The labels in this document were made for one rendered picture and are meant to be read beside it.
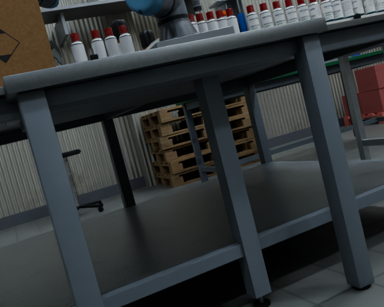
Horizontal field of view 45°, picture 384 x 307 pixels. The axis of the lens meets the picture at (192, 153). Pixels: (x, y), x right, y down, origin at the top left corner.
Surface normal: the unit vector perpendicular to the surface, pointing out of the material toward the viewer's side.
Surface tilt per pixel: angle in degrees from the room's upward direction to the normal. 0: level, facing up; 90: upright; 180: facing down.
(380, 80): 90
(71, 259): 90
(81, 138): 90
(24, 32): 90
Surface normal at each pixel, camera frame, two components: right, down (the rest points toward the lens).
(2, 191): 0.38, -0.02
